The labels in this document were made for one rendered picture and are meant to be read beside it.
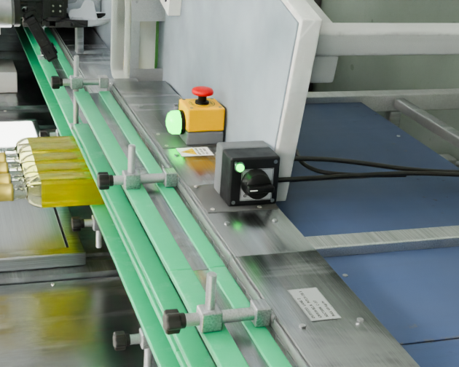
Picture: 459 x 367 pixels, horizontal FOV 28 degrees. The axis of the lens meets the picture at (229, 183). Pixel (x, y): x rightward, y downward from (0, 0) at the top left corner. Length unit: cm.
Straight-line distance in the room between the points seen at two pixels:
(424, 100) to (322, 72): 77
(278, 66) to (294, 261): 33
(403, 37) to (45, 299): 83
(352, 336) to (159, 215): 44
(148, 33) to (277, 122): 75
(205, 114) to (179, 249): 41
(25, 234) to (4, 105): 102
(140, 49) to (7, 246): 55
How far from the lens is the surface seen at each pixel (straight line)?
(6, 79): 305
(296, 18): 136
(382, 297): 123
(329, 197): 153
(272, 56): 144
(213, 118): 166
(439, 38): 150
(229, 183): 139
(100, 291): 181
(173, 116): 166
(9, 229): 200
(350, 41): 143
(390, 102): 215
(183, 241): 133
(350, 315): 113
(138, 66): 212
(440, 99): 221
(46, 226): 201
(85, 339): 166
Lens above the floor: 125
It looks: 18 degrees down
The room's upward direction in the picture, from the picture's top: 93 degrees counter-clockwise
